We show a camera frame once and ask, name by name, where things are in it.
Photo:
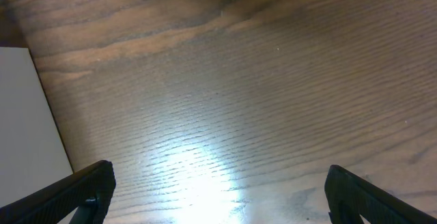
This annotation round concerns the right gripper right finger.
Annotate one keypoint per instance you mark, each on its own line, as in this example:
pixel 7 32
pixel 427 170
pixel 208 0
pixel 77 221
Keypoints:
pixel 352 199

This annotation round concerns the white cardboard box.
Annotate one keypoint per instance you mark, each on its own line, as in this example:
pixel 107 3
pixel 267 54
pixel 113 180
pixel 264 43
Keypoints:
pixel 32 154

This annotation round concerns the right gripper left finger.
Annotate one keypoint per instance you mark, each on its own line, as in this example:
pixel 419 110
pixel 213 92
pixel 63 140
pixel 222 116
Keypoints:
pixel 87 193

